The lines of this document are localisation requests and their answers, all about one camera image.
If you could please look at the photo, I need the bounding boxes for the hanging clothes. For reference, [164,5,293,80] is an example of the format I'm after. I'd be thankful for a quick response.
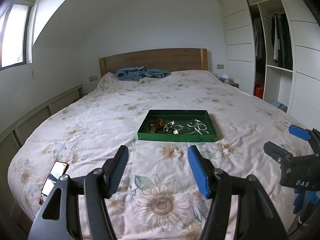
[253,8,293,71]

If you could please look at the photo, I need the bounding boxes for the window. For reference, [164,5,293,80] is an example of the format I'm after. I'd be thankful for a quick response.
[1,0,35,70]

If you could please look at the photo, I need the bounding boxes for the green jewelry tray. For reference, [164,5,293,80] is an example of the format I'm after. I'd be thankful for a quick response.
[137,109,218,142]

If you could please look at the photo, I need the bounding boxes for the smartphone with red case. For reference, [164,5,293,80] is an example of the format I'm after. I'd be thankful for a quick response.
[39,161,69,205]

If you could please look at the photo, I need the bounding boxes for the wooden nightstand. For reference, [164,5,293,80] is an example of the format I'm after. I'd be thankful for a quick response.
[228,82,239,88]

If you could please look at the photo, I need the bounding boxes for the floral bed duvet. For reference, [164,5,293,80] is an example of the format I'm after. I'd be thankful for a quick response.
[8,70,312,239]

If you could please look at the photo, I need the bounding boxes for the silver chain necklace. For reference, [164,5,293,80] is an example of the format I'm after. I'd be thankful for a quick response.
[184,119,211,136]

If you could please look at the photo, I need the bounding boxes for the tissue box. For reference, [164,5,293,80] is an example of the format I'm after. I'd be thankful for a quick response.
[220,74,229,83]

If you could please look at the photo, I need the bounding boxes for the blue gloved right hand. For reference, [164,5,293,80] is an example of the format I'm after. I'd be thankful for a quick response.
[293,189,319,215]

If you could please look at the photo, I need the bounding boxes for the red container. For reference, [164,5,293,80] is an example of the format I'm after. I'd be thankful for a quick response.
[254,85,264,99]

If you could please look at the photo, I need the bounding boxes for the dark beaded bracelet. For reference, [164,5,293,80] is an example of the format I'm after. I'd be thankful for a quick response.
[163,120,177,134]

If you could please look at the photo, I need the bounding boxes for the amber bangle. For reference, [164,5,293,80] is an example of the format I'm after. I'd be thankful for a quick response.
[148,119,166,128]

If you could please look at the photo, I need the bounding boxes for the blue folded blanket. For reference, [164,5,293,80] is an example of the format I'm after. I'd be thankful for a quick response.
[116,66,170,82]

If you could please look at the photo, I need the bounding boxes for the wooden headboard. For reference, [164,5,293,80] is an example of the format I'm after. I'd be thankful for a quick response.
[99,48,208,76]

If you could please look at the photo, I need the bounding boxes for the white wardrobe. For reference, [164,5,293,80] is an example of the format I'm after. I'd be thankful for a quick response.
[219,0,319,128]

